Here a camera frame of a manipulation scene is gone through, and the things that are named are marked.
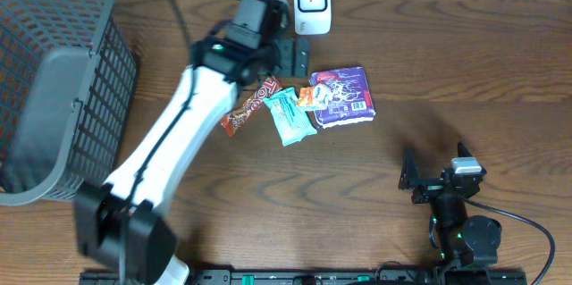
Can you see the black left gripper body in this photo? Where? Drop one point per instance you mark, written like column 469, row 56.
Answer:
column 294, row 55

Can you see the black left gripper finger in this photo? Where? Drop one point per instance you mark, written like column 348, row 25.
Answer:
column 301, row 57
column 285, row 66

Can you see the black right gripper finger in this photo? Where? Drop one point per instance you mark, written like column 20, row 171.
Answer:
column 409, row 176
column 463, row 151

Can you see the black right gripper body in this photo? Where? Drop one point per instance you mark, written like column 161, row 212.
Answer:
column 434, row 188

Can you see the orange white tissue pack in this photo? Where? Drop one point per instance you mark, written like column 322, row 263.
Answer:
column 315, row 98

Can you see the purple Carefree pad pack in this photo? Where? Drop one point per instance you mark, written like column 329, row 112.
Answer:
column 351, row 98

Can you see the teal wet wipes pack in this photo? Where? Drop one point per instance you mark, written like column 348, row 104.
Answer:
column 292, row 124

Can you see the orange brown candy bar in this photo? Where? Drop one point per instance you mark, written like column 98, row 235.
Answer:
column 235, row 119

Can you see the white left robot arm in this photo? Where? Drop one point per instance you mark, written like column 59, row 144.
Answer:
column 121, row 223

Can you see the white barcode scanner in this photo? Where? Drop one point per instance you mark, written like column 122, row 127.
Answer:
column 312, row 17

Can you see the grey plastic basket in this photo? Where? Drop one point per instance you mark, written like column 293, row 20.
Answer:
column 68, row 79

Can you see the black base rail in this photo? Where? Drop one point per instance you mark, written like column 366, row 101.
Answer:
column 225, row 277

